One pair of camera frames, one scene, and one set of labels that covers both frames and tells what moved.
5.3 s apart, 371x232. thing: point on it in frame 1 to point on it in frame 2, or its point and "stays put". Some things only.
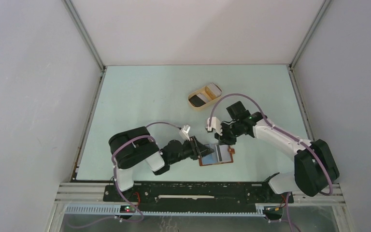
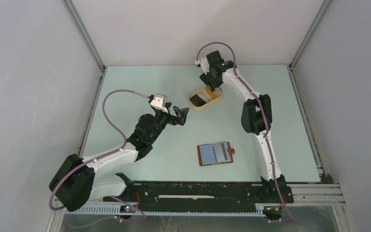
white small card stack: (203, 97) stays put
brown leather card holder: (222, 154) stays put
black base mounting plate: (203, 196) stays put
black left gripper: (198, 151) to (180, 114)
